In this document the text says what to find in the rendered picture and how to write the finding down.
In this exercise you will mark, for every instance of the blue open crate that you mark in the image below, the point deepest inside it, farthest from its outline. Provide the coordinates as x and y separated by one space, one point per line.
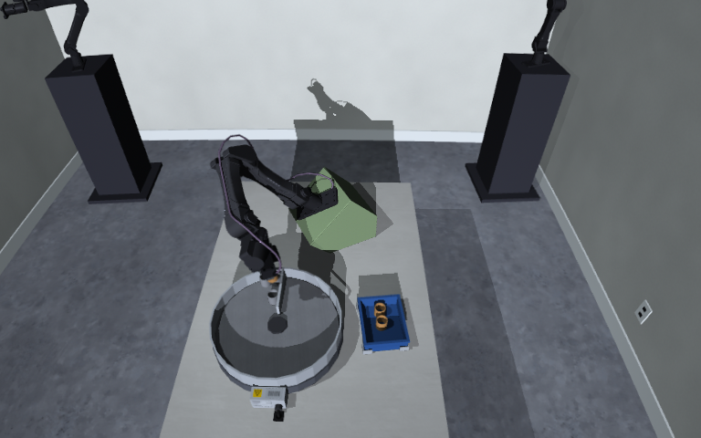
396 328

